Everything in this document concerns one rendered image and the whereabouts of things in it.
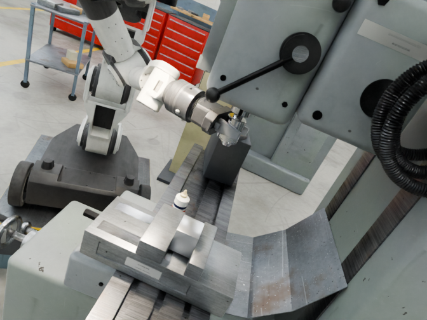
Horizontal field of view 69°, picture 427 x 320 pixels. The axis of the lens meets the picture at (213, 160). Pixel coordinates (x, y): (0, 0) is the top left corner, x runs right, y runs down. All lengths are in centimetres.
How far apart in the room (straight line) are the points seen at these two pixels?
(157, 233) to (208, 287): 16
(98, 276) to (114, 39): 65
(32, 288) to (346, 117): 91
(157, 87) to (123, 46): 26
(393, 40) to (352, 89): 10
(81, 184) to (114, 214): 72
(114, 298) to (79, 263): 20
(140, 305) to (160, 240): 14
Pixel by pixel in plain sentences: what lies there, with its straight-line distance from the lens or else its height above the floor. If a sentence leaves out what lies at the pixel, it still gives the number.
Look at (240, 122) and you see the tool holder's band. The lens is 72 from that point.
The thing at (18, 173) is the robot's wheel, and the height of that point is 59.
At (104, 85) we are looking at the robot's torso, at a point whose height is 103.
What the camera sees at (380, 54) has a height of 150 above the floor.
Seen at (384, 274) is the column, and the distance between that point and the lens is 71.
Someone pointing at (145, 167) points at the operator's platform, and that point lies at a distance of 208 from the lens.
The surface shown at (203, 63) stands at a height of 135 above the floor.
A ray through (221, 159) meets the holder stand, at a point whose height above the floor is 100.
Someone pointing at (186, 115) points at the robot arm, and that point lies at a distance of 76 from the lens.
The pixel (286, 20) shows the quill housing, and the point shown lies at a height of 150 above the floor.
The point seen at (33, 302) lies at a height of 58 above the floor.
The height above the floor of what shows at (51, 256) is 70.
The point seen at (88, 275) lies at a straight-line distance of 90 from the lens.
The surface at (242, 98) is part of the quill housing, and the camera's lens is 62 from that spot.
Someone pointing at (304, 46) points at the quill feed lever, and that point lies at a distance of 58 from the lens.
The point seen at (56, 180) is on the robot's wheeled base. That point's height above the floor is 59.
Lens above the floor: 148
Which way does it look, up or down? 26 degrees down
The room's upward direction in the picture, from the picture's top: 24 degrees clockwise
